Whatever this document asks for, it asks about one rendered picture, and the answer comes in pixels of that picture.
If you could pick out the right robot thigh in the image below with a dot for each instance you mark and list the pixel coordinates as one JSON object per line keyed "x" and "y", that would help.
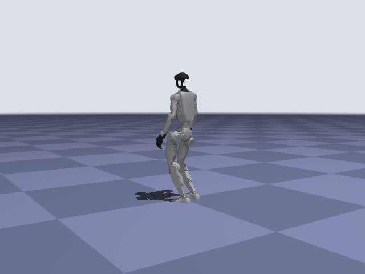
{"x": 182, "y": 153}

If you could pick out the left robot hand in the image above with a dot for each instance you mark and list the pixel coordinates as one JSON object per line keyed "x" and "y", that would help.
{"x": 159, "y": 140}

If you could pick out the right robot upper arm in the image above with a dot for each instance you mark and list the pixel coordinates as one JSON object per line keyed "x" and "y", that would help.
{"x": 195, "y": 103}

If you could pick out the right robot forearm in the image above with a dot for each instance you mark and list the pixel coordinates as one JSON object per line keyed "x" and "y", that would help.
{"x": 191, "y": 122}

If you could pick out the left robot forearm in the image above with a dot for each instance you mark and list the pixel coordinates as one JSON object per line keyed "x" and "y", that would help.
{"x": 167, "y": 125}

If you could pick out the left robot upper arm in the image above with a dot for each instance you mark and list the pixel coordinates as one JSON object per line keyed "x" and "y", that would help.
{"x": 173, "y": 107}

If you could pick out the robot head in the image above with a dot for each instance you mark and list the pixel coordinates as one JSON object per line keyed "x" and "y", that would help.
{"x": 181, "y": 76}

